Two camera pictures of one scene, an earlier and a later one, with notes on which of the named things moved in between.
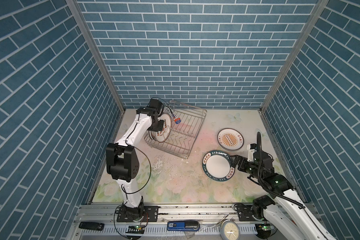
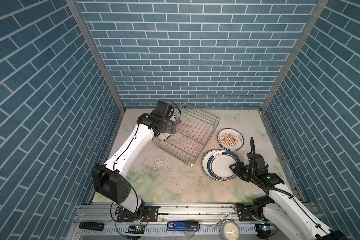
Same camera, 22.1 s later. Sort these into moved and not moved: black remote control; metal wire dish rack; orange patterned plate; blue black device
Moved: metal wire dish rack
Not moved: blue black device; orange patterned plate; black remote control
